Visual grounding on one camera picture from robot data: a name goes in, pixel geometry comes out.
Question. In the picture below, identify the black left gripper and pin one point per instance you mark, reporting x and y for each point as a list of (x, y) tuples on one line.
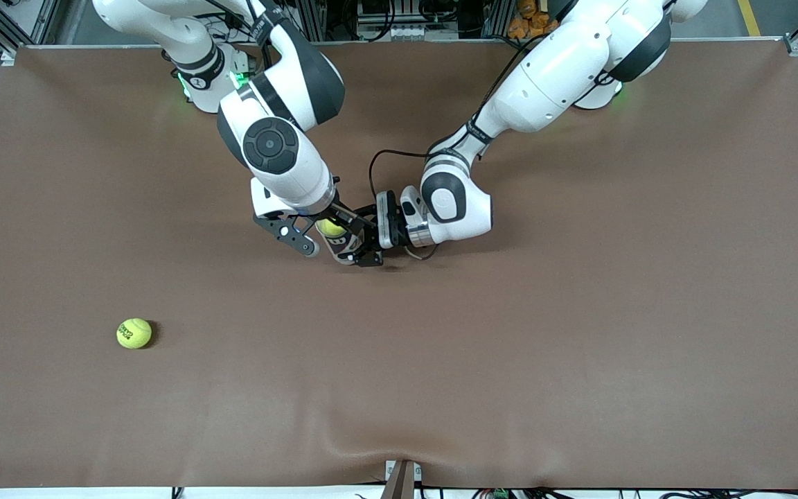
[(386, 229)]

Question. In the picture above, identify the yellow tennis ball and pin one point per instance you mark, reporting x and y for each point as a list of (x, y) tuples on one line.
[(330, 227), (134, 333)]

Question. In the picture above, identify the white blue tennis ball can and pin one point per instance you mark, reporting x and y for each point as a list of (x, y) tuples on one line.
[(345, 248)]

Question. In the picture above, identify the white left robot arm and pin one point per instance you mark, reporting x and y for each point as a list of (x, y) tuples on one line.
[(565, 69)]

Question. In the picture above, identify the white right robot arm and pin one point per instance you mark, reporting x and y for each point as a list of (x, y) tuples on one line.
[(281, 145)]

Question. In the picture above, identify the brown table cover cloth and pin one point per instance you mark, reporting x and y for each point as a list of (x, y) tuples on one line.
[(510, 346)]

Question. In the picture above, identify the white power strip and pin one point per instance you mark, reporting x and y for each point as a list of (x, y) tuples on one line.
[(406, 32)]

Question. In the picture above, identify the orange plush object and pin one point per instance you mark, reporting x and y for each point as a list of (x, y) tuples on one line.
[(530, 19)]

